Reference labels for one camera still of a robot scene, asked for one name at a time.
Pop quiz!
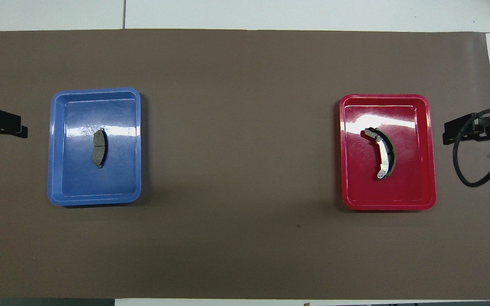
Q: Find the brown table mat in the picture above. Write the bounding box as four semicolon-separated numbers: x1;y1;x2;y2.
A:
0;29;490;300

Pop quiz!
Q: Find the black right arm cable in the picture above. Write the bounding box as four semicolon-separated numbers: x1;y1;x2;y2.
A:
452;108;490;188

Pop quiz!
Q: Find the curved brake shoe with metal rib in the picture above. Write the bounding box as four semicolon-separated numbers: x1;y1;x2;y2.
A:
361;127;397;180

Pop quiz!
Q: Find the dark grey brake pad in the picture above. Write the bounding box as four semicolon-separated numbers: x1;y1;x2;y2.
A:
92;128;108;168

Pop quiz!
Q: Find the blue plastic tray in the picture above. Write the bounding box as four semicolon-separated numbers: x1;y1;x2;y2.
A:
48;88;142;207

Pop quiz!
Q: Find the red plastic tray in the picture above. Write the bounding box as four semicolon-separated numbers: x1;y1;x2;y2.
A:
339;94;436;211

